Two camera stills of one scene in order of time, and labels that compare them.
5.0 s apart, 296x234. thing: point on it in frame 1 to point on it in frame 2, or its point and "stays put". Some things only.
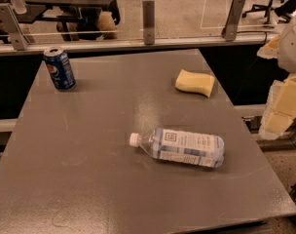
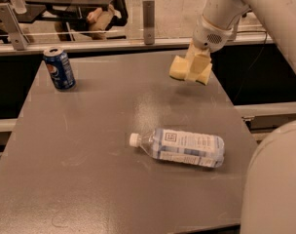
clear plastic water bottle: x=181 y=146 stays put
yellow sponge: x=195 y=83 to x=180 y=68
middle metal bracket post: x=148 y=13 stays put
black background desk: x=61 y=6 stays put
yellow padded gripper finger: x=271 y=50 to x=193 y=51
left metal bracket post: x=9 y=20 stays put
